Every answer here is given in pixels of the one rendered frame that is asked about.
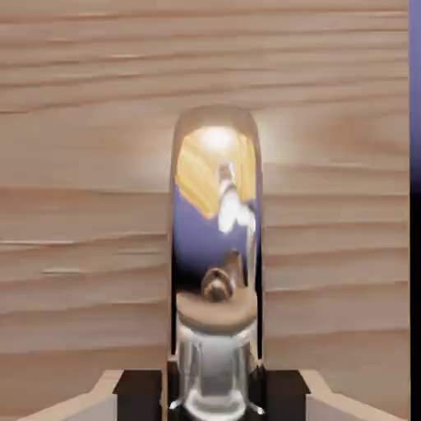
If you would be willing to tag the light wood cabinet door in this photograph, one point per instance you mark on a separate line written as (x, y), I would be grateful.
(82, 164)

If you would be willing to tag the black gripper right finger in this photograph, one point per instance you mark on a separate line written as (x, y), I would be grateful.
(284, 394)

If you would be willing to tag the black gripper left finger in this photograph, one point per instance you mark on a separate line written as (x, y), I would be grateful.
(138, 394)

